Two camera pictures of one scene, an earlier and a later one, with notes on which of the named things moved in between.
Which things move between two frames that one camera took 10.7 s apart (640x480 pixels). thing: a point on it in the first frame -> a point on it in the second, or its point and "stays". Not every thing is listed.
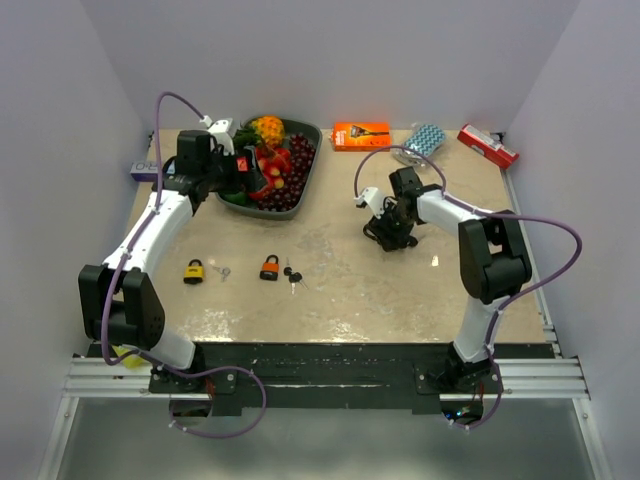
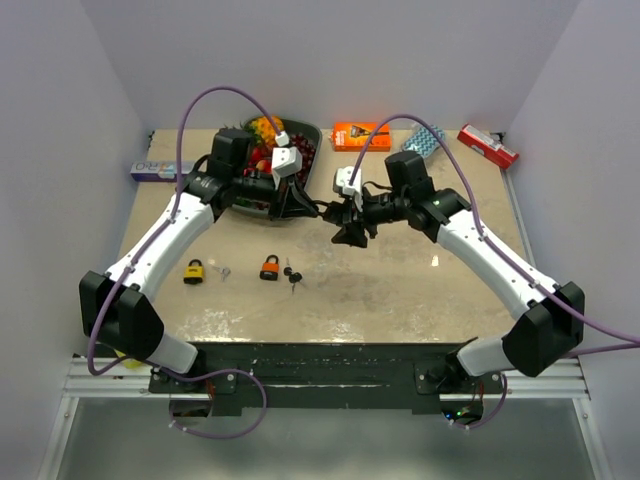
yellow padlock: [193, 275] stays
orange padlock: [270, 269] stays
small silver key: [224, 272] stays
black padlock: [384, 228] -> [334, 211]
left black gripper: [250, 180] -> [296, 203]
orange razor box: [360, 136] stays
